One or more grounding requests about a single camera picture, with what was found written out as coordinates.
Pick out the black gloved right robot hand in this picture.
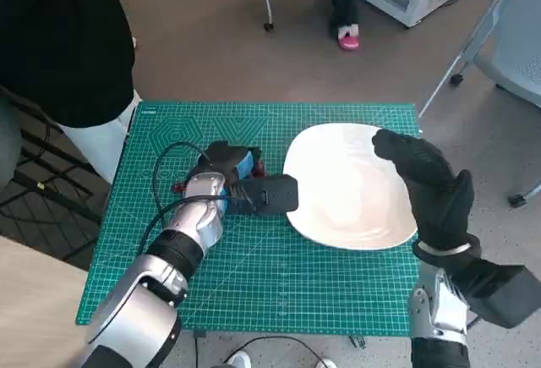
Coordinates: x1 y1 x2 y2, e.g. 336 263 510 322
371 128 474 251

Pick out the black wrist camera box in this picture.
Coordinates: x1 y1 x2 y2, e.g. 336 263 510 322
230 174 301 217
447 257 541 330

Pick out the person with pink slippers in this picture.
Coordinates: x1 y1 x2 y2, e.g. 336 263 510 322
321 0 361 52

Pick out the curved black cable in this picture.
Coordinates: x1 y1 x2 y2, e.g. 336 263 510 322
222 335 322 365

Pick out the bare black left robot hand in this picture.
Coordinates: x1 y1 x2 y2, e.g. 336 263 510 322
194 140 268 185

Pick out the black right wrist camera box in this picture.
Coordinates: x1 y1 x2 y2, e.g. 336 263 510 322
447 257 541 330

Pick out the green cutting mat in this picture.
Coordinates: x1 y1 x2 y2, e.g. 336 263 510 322
74 101 424 338

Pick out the white plate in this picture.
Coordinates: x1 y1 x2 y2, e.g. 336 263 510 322
281 122 419 251

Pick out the white left robot foot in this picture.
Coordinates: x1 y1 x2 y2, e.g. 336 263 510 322
227 349 253 368

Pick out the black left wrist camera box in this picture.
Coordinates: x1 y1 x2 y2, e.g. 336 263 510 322
230 174 301 217

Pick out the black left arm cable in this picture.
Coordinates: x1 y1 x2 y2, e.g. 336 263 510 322
141 142 212 255

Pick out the beige wooden desk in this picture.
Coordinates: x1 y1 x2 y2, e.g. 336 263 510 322
0 234 90 368

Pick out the red toy grape bunch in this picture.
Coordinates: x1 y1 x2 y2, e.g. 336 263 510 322
171 157 270 195

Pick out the black mesh metal frame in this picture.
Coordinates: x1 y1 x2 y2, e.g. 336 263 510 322
0 84 111 259

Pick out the light blue chair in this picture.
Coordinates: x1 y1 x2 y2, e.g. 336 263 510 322
418 0 541 207

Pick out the straight black cable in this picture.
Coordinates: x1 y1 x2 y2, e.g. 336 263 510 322
193 330 208 368

